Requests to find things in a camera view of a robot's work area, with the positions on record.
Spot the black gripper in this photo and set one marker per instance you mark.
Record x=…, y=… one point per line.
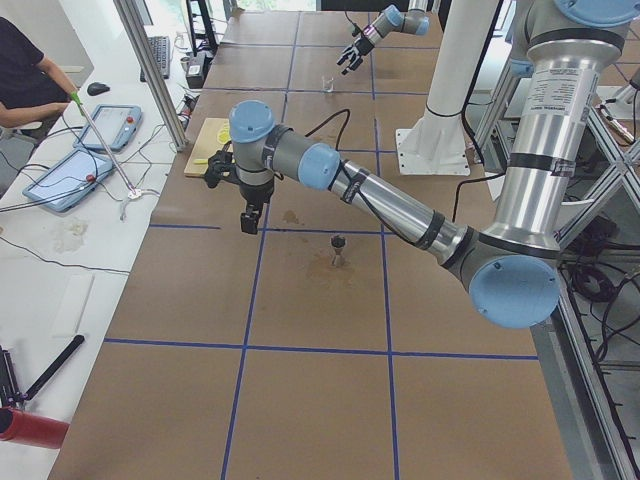
x=361, y=46
x=255, y=193

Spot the clear glass cup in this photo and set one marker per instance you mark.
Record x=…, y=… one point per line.
x=327, y=84

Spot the steel measuring jigger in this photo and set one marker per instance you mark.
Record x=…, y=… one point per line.
x=338, y=243

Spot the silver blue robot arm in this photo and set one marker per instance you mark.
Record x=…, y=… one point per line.
x=413, y=22
x=508, y=269

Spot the bamboo cutting board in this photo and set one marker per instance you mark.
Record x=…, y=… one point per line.
x=206, y=146

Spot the far blue teach pendant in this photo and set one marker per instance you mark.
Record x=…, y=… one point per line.
x=116, y=123

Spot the blue teach pendant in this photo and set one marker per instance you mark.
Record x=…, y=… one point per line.
x=69, y=181
x=116, y=123

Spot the near blue teach pendant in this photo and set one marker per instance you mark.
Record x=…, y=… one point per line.
x=69, y=181

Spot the white foam block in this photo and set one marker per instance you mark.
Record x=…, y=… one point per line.
x=72, y=305

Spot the black keyboard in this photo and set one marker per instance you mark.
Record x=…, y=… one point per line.
x=160, y=47

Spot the black computer mouse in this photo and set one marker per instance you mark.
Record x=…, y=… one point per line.
x=97, y=88

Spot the black rod tool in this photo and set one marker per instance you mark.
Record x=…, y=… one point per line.
x=52, y=369

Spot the seated person black shirt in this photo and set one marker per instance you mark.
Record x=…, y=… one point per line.
x=33, y=87

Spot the black tripod device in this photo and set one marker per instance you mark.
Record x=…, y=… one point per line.
x=11, y=395

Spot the red cylinder bottle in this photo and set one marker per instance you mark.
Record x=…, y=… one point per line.
x=25, y=428

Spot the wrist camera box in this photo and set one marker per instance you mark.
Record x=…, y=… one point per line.
x=221, y=167

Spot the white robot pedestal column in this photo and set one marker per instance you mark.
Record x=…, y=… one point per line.
x=435, y=145

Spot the green handled reacher stick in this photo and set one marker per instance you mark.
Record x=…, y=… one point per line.
x=134, y=193

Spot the aluminium frame post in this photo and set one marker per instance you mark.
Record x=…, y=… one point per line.
x=136, y=33

